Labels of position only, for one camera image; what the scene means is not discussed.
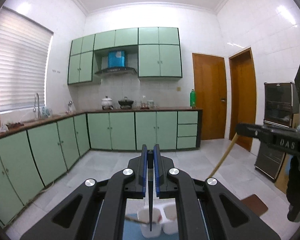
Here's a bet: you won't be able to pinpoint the range hood blue wrapped chimney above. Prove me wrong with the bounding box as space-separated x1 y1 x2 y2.
94 50 138 76

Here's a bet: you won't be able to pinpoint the brown wooden door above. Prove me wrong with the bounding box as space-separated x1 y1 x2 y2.
192 52 227 140
229 47 257 152

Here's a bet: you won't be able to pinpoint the plain wooden chopstick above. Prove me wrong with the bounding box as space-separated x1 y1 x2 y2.
209 132 239 178
125 215 149 224

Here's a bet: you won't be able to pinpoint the white cooking pot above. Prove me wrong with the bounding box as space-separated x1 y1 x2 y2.
101 96 113 110

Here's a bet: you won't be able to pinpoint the white window blind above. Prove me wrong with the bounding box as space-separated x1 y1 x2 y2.
0 6 54 113

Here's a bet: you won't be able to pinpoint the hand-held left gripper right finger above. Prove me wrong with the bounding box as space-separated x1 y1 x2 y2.
153 144 280 240

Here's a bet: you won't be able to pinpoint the black glass-door cabinet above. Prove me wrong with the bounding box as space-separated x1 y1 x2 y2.
254 82 300 182

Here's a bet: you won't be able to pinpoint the white plastic container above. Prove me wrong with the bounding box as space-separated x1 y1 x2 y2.
162 204 177 235
137 206 164 239

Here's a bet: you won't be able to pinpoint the brown stool seat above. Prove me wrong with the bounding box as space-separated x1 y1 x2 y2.
240 194 269 217

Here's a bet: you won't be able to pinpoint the black wok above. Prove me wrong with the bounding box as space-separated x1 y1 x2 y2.
118 97 134 109

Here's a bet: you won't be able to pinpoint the green thermos bottle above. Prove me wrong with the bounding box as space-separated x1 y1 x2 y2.
189 89 197 109

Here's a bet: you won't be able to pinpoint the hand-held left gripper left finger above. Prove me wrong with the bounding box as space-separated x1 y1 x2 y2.
20 144 149 240

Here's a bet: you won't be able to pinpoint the green kitchen wall cabinets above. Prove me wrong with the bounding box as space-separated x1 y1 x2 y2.
67 27 183 85

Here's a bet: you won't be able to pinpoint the black chopstick silver band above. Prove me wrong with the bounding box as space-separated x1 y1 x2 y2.
147 152 154 232

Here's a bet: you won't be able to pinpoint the brown cardboard box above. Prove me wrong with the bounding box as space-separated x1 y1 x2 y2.
275 152 294 194

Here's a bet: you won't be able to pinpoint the chrome kitchen faucet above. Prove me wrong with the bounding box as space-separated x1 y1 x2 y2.
33 93 42 119

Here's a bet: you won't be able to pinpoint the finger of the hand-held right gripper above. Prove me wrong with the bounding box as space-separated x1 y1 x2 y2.
236 123 272 140

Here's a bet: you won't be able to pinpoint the green kitchen base cabinets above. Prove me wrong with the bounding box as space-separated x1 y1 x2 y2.
0 109 203 227

